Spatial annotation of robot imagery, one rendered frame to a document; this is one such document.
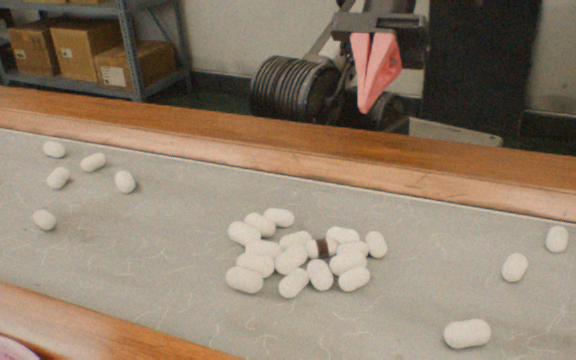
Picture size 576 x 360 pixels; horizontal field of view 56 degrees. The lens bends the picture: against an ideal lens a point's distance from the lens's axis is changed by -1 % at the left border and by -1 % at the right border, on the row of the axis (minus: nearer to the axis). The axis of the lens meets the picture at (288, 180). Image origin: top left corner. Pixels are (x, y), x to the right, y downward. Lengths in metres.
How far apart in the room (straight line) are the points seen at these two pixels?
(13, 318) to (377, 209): 0.38
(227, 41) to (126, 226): 2.48
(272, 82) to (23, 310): 0.57
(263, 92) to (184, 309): 0.52
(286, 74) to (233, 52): 2.14
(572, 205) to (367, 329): 0.28
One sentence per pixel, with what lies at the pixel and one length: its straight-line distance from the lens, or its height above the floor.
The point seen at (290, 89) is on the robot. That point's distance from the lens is 0.92.
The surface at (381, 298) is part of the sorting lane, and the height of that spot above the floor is 0.74.
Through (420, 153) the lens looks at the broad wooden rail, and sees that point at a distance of 0.70.
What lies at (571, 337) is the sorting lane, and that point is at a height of 0.74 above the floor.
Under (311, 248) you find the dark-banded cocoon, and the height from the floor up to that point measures 0.76.
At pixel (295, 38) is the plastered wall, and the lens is 2.85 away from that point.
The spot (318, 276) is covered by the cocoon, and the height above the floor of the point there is 0.76.
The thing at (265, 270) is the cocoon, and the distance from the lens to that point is 0.52.
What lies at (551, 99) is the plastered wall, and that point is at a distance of 2.60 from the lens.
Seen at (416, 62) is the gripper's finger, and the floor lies 0.89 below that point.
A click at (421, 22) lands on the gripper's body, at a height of 0.93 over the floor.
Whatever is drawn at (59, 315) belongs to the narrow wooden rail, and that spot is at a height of 0.76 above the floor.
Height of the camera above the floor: 1.08
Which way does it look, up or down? 29 degrees down
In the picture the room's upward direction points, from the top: 4 degrees counter-clockwise
